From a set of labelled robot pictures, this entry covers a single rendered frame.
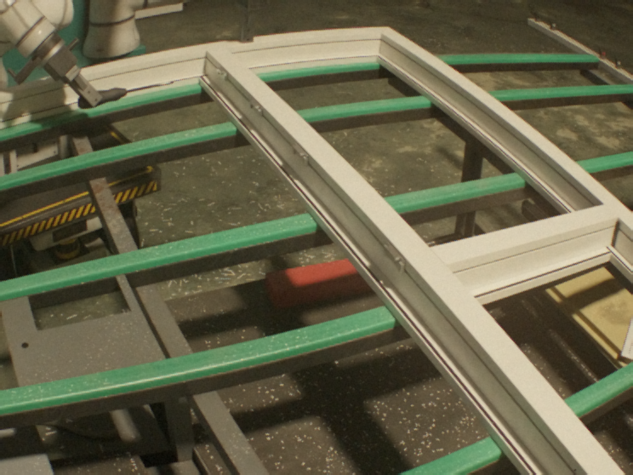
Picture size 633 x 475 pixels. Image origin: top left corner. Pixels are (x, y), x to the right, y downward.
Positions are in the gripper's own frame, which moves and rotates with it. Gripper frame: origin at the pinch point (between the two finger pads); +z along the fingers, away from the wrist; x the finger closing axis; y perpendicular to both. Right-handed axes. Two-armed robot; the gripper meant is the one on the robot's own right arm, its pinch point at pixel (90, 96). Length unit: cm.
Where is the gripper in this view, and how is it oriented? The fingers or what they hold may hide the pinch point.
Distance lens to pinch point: 160.7
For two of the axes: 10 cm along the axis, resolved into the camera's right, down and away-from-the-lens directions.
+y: 6.6, -7.3, 1.7
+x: -3.9, -1.4, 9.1
